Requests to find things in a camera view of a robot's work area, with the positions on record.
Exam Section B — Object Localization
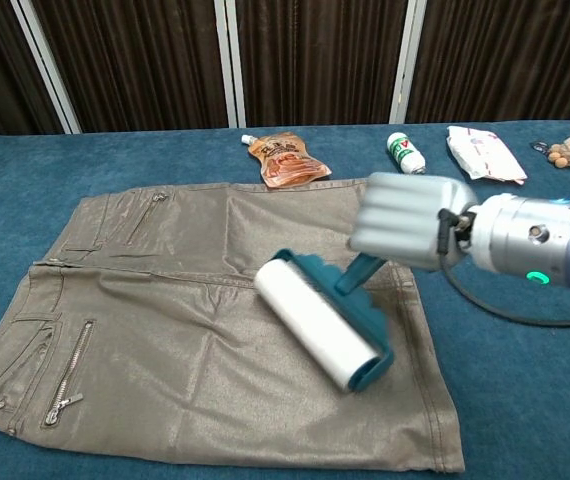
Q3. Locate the white tissue pack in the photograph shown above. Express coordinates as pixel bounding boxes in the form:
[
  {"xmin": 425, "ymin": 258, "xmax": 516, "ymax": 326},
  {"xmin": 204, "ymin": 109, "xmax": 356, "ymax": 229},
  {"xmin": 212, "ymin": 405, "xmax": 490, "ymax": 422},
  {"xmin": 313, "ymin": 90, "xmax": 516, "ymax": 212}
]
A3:
[{"xmin": 445, "ymin": 124, "xmax": 528, "ymax": 185}]

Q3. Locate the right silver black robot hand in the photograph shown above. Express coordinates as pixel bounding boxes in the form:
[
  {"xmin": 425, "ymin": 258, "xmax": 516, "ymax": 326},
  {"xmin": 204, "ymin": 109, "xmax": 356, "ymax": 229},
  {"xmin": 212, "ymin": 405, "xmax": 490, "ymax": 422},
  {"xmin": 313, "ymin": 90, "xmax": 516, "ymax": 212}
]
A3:
[{"xmin": 348, "ymin": 172, "xmax": 481, "ymax": 274}]

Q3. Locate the white green small bottle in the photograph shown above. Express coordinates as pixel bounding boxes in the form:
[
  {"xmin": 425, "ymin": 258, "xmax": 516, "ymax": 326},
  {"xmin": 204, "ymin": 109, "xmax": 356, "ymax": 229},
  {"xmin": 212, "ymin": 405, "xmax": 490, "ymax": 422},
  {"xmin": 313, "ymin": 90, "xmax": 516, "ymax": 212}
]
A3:
[{"xmin": 386, "ymin": 131, "xmax": 427, "ymax": 175}]

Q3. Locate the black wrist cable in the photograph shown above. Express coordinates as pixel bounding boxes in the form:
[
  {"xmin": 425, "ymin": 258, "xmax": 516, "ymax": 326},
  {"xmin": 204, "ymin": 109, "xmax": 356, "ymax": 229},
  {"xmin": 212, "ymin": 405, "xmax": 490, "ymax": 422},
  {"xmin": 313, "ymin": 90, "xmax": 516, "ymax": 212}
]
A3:
[{"xmin": 437, "ymin": 208, "xmax": 570, "ymax": 329}]

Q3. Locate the brown zippered skirt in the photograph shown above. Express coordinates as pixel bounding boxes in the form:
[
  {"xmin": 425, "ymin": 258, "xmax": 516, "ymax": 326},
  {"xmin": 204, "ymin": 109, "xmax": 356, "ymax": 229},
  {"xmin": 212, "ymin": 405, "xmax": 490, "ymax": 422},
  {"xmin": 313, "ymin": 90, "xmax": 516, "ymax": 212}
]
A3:
[{"xmin": 0, "ymin": 182, "xmax": 467, "ymax": 474}]

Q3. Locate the teal handled lint roller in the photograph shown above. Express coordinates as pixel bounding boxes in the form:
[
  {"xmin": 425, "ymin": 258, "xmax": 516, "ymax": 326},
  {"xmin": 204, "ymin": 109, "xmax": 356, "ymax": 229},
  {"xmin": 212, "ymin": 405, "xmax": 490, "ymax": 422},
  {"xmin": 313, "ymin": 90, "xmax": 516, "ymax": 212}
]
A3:
[{"xmin": 253, "ymin": 248, "xmax": 396, "ymax": 395}]

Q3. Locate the orange spouted sauce pouch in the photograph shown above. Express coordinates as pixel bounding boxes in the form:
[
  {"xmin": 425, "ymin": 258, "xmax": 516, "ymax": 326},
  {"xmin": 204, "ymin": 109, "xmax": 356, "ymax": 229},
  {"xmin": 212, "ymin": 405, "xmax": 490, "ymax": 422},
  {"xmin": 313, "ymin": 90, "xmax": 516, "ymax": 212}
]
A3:
[{"xmin": 241, "ymin": 131, "xmax": 333, "ymax": 190}]

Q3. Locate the blue felt table cover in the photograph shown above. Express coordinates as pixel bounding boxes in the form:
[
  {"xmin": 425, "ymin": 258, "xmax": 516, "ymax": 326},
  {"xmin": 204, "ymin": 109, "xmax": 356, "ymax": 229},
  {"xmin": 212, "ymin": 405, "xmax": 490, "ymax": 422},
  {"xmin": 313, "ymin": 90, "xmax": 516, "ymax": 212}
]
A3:
[{"xmin": 0, "ymin": 118, "xmax": 570, "ymax": 480}]

